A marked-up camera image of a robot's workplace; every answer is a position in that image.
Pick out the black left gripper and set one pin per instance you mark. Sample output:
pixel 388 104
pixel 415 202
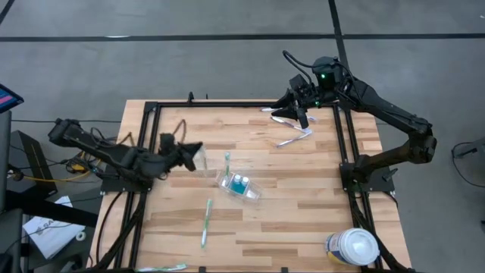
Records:
pixel 170 155

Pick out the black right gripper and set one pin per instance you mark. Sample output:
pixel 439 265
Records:
pixel 308 96

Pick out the purple toothbrush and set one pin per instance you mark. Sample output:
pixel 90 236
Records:
pixel 293 140
pixel 267 110
pixel 288 124

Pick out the green toothbrush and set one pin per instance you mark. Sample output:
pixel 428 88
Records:
pixel 227 163
pixel 206 223
pixel 163 268

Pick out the teal mouthwash bottle white cap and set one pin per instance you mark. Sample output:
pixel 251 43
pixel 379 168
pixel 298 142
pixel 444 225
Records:
pixel 245 181
pixel 236 178

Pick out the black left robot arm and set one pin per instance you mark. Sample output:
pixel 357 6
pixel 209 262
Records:
pixel 113 155

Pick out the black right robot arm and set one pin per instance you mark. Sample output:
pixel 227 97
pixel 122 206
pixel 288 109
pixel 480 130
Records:
pixel 386 110

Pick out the clear acrylic organizer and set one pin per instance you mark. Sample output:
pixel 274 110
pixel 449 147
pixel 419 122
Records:
pixel 252 193

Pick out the white tape roll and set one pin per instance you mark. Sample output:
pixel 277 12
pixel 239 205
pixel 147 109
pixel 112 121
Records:
pixel 77 236

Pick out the white wipes canister blue label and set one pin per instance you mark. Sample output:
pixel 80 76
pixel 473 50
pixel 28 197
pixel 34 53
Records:
pixel 354 246

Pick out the white paper sheets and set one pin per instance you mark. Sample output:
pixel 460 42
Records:
pixel 49 235

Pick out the large blue-screen monitor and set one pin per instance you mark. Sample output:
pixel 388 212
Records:
pixel 7 98

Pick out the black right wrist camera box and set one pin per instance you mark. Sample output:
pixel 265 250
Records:
pixel 299 82

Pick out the black metal table frame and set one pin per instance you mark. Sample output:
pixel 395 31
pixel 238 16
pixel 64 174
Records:
pixel 246 104

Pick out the black frame clamp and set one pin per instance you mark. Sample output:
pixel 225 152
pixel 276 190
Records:
pixel 190 98

